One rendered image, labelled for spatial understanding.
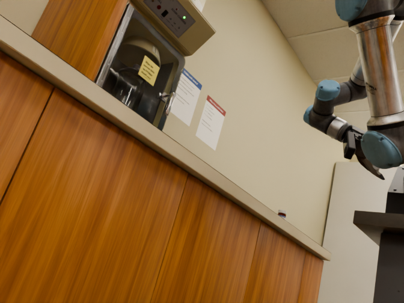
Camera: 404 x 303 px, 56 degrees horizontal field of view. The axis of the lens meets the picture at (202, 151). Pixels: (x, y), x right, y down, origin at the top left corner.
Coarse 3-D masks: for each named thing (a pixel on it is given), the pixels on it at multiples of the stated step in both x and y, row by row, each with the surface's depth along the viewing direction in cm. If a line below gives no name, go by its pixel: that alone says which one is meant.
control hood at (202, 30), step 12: (132, 0) 125; (180, 0) 129; (144, 12) 129; (192, 12) 134; (156, 24) 133; (204, 24) 139; (168, 36) 138; (180, 36) 138; (192, 36) 140; (204, 36) 142; (180, 48) 143; (192, 48) 143
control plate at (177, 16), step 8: (144, 0) 125; (160, 0) 126; (168, 0) 128; (176, 0) 129; (152, 8) 127; (168, 8) 129; (184, 8) 132; (160, 16) 130; (168, 16) 131; (176, 16) 132; (168, 24) 133; (176, 24) 134; (184, 24) 135; (192, 24) 137; (176, 32) 136
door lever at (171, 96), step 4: (164, 96) 135; (168, 96) 134; (172, 96) 132; (168, 100) 132; (172, 100) 131; (168, 104) 131; (172, 104) 131; (168, 108) 130; (164, 112) 130; (168, 112) 130
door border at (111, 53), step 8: (128, 16) 122; (120, 24) 120; (120, 32) 120; (120, 40) 120; (112, 48) 118; (112, 56) 118; (104, 64) 115; (104, 72) 115; (96, 80) 113; (104, 80) 115
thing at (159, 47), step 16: (128, 32) 123; (144, 32) 128; (128, 48) 123; (144, 48) 128; (160, 48) 134; (112, 64) 118; (128, 64) 123; (160, 64) 134; (176, 64) 140; (112, 80) 118; (128, 80) 123; (144, 80) 128; (160, 80) 134; (176, 80) 140; (128, 96) 123; (144, 96) 128; (160, 96) 134; (144, 112) 128; (160, 112) 134; (160, 128) 134
